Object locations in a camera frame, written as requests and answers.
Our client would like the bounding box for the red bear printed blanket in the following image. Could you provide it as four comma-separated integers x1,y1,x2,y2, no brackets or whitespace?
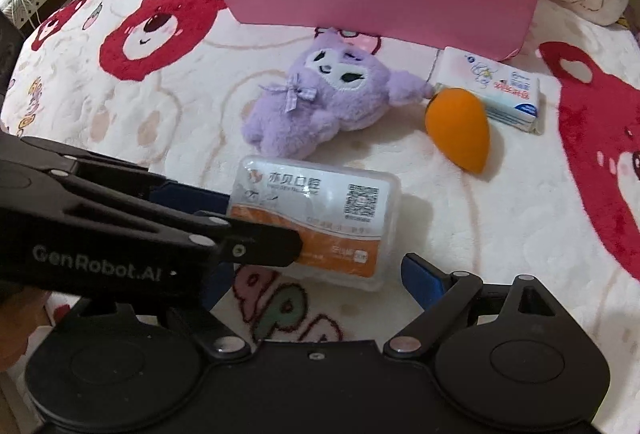
0,0,640,434

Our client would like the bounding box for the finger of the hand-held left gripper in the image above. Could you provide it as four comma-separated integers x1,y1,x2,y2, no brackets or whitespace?
0,159,304,265
20,136,232,215

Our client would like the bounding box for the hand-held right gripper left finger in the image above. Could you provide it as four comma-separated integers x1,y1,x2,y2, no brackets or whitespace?
70,261,251,358

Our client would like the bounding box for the orange makeup sponge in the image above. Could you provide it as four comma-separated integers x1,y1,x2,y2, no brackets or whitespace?
425,87,493,175

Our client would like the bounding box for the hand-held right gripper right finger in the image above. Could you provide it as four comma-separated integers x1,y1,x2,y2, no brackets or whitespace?
382,253,563,358

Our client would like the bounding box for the clear orange-label plastic case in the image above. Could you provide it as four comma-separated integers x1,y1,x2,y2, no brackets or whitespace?
226,155,402,293

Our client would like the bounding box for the small white tissue pack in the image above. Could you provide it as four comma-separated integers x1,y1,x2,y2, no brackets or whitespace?
430,46,546,135

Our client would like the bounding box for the purple plush toy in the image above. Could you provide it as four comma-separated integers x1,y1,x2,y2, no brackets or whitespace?
241,28,436,159

